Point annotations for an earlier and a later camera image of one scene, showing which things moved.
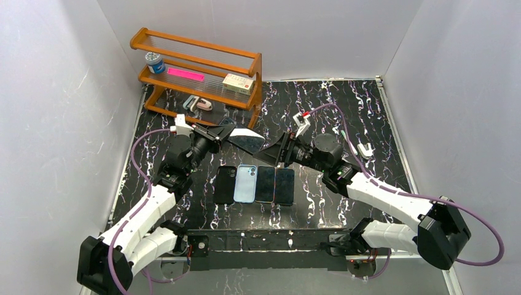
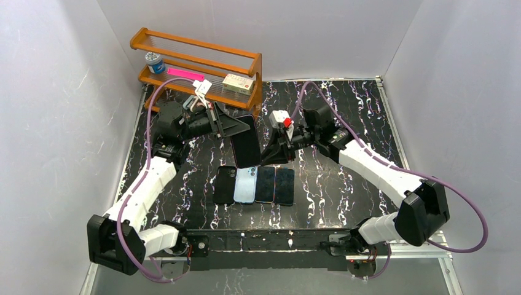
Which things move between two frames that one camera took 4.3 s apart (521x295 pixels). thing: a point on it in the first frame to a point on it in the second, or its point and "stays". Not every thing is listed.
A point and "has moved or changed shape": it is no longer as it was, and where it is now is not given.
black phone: [245, 137] has moved or changed shape
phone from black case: [284, 186] stays
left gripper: [215, 138] to [219, 121]
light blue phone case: [245, 184] stays
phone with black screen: [265, 184] stays
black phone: [225, 185] stays
